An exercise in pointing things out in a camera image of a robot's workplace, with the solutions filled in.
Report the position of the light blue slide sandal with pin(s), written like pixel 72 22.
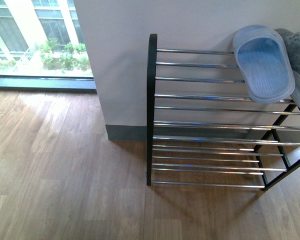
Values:
pixel 262 59

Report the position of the black metal shoe rack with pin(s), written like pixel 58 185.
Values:
pixel 203 129

